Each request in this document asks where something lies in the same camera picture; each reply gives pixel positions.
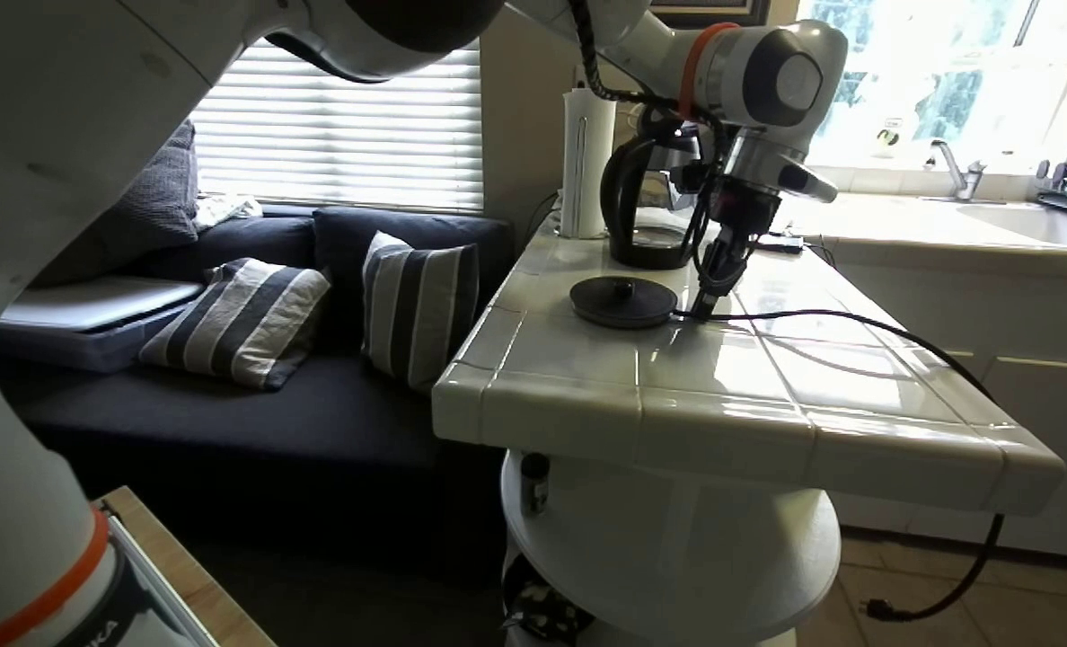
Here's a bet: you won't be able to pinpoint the blue flat cushion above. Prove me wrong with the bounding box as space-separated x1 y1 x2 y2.
0 301 204 376

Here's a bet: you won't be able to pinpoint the black kettle base power cord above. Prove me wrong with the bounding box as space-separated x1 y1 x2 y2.
670 305 1009 624

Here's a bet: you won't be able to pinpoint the black flat phone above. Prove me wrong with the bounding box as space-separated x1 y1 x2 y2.
750 229 807 259

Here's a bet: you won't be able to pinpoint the white window blinds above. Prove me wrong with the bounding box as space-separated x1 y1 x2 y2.
184 32 489 219

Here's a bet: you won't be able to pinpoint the grey closed laptop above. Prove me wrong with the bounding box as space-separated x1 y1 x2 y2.
0 274 209 336

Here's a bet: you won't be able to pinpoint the white round pedestal base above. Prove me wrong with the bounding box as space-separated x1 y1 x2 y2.
497 444 849 647

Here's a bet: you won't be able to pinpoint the wide striped pillow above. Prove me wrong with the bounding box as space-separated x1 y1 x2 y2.
134 254 333 395

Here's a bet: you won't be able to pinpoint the white paper towel roll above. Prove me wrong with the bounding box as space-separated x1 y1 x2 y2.
556 84 622 241

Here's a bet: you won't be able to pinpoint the dark framed wall picture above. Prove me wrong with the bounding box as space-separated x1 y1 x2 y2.
649 0 777 32

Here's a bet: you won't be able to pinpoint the black round kettle base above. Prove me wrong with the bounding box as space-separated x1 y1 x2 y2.
569 274 678 335

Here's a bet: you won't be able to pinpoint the white kitchen cabinet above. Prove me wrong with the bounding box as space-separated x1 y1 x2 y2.
807 235 1067 569

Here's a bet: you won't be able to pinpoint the white crumpled cloth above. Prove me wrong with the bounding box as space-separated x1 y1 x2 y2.
195 191 266 235

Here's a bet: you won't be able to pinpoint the dark blue sofa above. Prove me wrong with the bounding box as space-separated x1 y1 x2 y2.
0 202 519 589

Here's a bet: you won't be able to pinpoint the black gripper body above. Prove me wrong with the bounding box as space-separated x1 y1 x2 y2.
685 152 841 268

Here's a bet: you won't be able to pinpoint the chrome sink faucet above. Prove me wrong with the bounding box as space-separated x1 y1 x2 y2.
926 136 987 208

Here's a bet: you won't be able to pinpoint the black glass electric kettle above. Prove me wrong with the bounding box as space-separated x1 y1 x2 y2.
598 106 721 274

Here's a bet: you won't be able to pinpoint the upright striped pillow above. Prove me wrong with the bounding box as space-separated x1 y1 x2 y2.
356 226 485 395

